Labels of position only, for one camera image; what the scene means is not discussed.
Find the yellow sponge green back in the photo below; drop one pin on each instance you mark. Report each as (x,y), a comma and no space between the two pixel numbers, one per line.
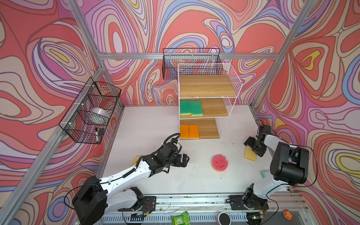
(196,108)

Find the black wire basket back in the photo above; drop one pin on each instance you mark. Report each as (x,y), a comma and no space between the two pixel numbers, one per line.
(172,57)

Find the silver bowl in basket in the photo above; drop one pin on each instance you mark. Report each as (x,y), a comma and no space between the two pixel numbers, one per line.
(101,113)

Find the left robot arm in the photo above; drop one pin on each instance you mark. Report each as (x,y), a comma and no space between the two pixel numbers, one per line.
(97,197)

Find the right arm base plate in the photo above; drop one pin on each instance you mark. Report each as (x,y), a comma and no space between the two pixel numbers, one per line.
(238,204)

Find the black wire basket left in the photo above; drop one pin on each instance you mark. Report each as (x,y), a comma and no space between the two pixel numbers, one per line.
(80,126)

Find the small teal clock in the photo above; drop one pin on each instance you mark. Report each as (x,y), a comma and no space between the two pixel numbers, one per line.
(265,173)

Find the round black speaker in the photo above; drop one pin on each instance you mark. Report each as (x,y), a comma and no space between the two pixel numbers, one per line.
(223,219)

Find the yellow smiley sponge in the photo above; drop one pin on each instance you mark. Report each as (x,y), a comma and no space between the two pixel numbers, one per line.
(135,160)

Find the pink smiley sponge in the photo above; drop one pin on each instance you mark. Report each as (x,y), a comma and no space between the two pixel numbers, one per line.
(219,163)

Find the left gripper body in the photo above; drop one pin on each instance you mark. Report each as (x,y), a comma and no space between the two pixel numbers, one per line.
(173,161)

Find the black wire basket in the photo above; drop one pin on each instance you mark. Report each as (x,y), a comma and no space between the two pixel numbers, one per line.
(172,57)
(80,126)

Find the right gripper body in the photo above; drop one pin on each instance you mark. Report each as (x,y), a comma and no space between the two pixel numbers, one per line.
(258,148)

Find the green snack packet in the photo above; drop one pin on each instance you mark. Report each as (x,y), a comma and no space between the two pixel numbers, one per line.
(182,219)

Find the white wire wooden shelf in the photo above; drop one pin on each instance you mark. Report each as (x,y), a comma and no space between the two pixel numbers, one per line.
(217,86)

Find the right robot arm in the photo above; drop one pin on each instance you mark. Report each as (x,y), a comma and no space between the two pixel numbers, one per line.
(289,166)

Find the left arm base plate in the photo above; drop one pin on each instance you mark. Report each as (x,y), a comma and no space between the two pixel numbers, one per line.
(147,204)

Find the orange sponge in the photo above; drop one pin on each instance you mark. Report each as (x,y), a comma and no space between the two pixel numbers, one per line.
(193,132)
(184,131)

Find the red round sticker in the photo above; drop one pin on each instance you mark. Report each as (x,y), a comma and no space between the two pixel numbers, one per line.
(288,215)

